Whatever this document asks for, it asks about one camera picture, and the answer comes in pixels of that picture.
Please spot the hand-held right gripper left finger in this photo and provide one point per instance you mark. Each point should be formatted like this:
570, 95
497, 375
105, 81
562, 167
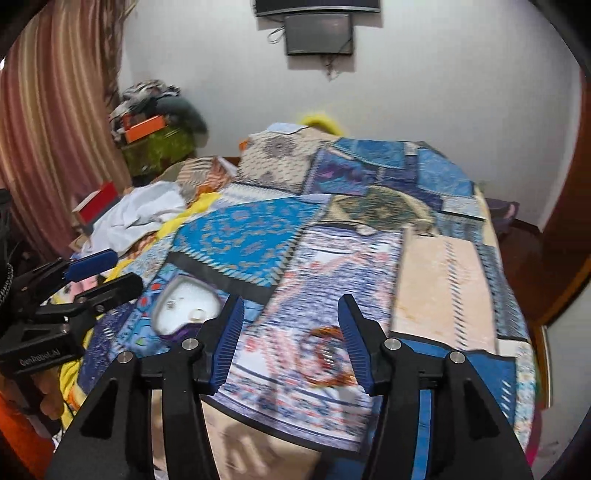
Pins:
225, 344

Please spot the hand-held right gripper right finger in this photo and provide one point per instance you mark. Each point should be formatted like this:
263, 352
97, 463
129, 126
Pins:
356, 346

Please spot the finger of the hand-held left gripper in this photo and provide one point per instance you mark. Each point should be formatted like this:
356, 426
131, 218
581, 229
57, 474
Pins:
91, 265
113, 288

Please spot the purple heart-shaped tin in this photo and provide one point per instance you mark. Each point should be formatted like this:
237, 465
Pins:
184, 300

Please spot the person's left hand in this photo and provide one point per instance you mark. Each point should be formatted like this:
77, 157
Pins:
47, 387

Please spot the red box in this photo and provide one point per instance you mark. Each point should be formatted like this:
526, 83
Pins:
99, 203

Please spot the white cloth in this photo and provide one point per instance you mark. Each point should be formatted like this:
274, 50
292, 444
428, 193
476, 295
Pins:
134, 214

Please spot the orange cloth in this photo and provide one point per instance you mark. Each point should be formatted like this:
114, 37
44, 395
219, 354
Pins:
21, 438

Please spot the patchwork blanket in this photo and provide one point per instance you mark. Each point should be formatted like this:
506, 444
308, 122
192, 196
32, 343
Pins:
351, 240

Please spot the green patterned cloth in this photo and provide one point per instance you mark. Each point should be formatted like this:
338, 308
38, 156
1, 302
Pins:
159, 150

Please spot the striped beige cloth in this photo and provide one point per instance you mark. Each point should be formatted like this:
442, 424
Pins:
203, 177

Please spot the orange box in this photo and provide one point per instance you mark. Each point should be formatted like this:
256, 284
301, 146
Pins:
145, 128

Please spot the striped brown curtain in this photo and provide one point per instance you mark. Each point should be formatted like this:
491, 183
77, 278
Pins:
51, 115

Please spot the pile of clothes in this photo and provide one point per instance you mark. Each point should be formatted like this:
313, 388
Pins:
152, 99

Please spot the purple cloth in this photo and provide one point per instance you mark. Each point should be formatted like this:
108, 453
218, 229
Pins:
502, 212

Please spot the yellow pillow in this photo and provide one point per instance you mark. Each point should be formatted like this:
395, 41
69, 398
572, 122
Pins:
318, 121

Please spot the small black wall screen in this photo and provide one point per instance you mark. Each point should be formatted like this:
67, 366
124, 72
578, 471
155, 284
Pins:
318, 34

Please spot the black wall television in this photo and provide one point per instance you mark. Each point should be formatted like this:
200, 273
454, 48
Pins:
318, 5

